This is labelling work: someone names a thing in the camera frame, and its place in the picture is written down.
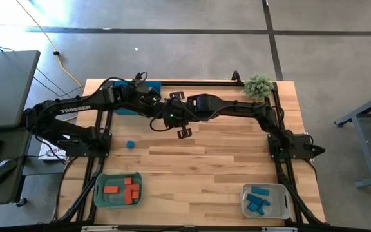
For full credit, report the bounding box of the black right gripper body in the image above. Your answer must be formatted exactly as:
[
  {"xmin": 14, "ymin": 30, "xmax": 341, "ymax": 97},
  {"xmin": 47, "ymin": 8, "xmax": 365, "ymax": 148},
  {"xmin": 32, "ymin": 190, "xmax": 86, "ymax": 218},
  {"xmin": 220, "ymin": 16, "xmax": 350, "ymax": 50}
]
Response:
[{"xmin": 163, "ymin": 99, "xmax": 195, "ymax": 129}]

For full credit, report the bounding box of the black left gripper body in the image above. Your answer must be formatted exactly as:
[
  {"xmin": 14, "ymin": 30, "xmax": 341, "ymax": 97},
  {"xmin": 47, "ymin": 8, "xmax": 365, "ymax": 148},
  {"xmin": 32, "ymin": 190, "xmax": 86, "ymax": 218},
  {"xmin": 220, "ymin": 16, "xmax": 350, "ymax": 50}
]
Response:
[{"xmin": 120, "ymin": 82, "xmax": 164, "ymax": 119}]

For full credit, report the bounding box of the blue plastic bin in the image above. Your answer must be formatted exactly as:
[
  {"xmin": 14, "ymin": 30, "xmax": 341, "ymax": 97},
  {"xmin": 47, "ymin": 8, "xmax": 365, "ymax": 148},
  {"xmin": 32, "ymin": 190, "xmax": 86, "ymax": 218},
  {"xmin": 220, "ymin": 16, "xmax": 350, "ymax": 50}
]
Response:
[{"xmin": 112, "ymin": 80, "xmax": 162, "ymax": 117}]

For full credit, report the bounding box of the potted green plant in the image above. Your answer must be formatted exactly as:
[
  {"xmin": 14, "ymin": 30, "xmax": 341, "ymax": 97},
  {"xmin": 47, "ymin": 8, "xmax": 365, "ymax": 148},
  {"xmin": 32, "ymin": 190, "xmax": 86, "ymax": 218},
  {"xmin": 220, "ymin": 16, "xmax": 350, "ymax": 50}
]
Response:
[{"xmin": 243, "ymin": 74, "xmax": 275, "ymax": 101}]

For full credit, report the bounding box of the teal plastic bin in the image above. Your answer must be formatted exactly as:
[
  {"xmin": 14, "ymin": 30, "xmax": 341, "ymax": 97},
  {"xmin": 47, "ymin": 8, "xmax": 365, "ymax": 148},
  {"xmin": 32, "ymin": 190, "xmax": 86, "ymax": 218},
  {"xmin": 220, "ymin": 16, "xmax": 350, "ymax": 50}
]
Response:
[{"xmin": 93, "ymin": 171, "xmax": 144, "ymax": 209}]

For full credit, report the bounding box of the white printed paper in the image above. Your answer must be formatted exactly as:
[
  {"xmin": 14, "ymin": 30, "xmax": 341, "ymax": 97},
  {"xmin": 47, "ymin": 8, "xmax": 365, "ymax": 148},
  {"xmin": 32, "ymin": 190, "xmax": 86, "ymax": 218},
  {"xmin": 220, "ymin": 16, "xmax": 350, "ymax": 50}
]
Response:
[{"xmin": 38, "ymin": 138, "xmax": 69, "ymax": 161}]

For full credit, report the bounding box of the clear grey plastic bin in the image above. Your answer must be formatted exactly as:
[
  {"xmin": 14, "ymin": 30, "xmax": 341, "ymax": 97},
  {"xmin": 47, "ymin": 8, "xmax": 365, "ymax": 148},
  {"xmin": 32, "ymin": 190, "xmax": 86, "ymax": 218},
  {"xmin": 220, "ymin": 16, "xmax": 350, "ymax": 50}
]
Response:
[{"xmin": 240, "ymin": 182, "xmax": 291, "ymax": 220}]

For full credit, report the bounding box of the dark grey desk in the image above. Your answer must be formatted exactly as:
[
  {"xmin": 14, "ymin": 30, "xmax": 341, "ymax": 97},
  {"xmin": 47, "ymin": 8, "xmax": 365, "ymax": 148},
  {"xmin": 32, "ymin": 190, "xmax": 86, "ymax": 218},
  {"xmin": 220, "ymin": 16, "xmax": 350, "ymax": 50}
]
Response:
[{"xmin": 0, "ymin": 50, "xmax": 41, "ymax": 207}]

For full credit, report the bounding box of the black computer mouse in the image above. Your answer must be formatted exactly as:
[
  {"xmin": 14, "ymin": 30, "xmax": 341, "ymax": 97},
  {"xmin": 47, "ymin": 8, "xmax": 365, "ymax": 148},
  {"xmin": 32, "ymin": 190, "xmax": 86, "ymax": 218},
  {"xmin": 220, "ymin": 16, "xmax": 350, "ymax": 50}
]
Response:
[{"xmin": 0, "ymin": 158, "xmax": 18, "ymax": 187}]

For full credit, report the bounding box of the yellow floor cable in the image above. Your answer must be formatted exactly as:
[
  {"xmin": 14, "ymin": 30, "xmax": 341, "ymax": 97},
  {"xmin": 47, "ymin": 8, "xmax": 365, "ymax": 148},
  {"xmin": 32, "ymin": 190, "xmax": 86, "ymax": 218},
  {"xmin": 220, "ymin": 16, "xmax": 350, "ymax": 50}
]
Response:
[{"xmin": 14, "ymin": 0, "xmax": 84, "ymax": 90}]

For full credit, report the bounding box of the white bracket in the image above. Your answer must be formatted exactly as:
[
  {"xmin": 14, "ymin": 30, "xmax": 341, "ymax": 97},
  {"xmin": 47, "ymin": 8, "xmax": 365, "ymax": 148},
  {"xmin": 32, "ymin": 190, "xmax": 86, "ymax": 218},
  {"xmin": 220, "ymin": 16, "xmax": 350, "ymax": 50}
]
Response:
[
  {"xmin": 262, "ymin": 226, "xmax": 298, "ymax": 232},
  {"xmin": 81, "ymin": 225, "xmax": 119, "ymax": 232}
]

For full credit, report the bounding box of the grey blue table frame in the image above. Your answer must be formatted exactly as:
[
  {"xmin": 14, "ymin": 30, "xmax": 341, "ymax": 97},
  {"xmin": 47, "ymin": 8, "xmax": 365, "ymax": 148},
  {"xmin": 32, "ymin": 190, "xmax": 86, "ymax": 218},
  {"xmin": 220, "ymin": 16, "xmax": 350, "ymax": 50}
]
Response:
[{"xmin": 334, "ymin": 87, "xmax": 371, "ymax": 190}]

